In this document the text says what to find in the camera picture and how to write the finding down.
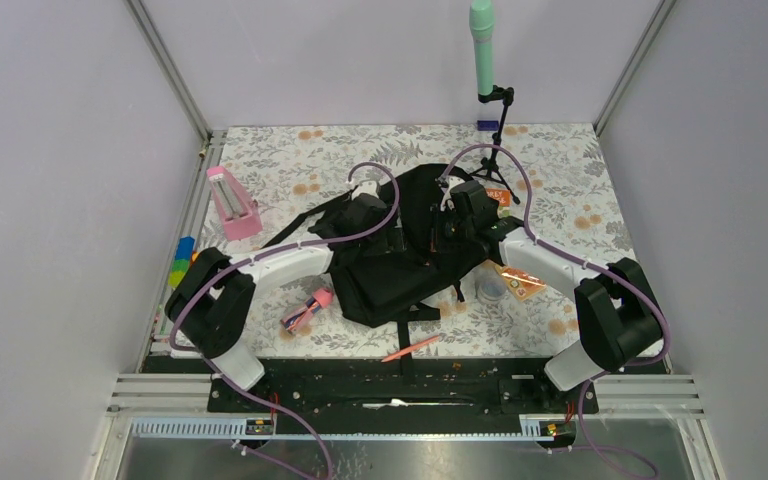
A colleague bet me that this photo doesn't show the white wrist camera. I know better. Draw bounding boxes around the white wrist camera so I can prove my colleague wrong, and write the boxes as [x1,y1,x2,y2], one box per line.
[350,180,380,200]
[437,175,465,211]

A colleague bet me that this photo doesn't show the floral tablecloth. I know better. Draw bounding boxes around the floral tablecloth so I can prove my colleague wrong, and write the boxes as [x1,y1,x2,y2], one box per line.
[196,123,634,359]

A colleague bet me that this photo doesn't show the orange treehouse book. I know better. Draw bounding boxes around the orange treehouse book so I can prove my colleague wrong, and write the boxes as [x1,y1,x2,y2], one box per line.
[485,187,512,217]

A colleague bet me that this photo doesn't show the orange snack packet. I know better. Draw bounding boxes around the orange snack packet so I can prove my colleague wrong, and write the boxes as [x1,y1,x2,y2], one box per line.
[494,265,547,302]

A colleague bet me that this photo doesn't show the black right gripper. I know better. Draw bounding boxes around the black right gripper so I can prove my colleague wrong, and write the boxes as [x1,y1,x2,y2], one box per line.
[419,204,475,253]

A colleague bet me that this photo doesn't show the colourful toy blocks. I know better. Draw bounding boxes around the colourful toy blocks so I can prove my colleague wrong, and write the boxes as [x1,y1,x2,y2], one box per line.
[167,236,198,288]

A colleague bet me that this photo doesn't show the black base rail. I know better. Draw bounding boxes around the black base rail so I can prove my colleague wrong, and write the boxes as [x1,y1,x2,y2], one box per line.
[206,357,601,437]

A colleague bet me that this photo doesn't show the clear tape roll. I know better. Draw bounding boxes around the clear tape roll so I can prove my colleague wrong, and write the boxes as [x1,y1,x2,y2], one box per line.
[475,276,508,304]

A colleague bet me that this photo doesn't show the black student backpack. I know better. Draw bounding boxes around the black student backpack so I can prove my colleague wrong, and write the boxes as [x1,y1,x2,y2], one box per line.
[261,162,501,382]

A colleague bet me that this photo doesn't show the blue block at wall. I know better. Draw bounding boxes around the blue block at wall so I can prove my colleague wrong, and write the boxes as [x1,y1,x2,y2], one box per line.
[476,120,499,131]

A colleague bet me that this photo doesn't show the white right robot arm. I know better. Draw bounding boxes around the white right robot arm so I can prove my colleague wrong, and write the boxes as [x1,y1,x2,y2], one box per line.
[434,176,666,412]

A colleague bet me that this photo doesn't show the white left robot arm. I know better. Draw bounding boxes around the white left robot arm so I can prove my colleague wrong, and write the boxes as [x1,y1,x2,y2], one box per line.
[164,198,400,411]

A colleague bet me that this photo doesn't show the black tripod stand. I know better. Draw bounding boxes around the black tripod stand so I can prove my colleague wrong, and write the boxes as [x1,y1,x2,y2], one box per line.
[469,85,521,205]

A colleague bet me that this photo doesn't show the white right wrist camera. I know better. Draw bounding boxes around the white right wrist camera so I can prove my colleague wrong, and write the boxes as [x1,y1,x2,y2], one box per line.
[437,175,465,211]

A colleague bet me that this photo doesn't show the pink pencil case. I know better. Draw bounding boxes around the pink pencil case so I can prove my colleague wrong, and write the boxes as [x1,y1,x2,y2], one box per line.
[280,288,334,335]

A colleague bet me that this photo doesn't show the green microphone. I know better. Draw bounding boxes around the green microphone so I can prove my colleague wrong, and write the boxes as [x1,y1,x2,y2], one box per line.
[469,0,495,103]

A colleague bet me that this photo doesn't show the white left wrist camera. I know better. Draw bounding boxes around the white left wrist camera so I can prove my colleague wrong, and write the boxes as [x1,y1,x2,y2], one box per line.
[350,180,380,200]

